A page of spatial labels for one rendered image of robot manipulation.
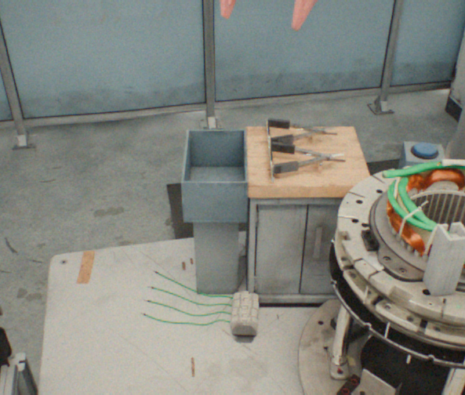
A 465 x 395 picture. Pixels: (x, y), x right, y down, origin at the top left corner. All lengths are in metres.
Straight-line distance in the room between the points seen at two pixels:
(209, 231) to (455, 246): 0.48
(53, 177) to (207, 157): 1.89
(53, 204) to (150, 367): 1.79
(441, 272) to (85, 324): 0.66
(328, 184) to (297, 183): 0.05
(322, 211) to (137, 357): 0.41
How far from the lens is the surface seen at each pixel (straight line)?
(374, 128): 3.30
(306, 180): 0.94
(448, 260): 0.70
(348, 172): 0.97
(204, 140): 1.08
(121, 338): 1.08
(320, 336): 1.05
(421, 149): 1.10
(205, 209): 0.96
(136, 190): 2.75
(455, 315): 0.72
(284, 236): 1.00
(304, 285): 1.09
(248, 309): 1.06
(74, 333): 1.11
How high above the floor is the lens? 1.60
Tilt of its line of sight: 37 degrees down
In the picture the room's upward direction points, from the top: straight up
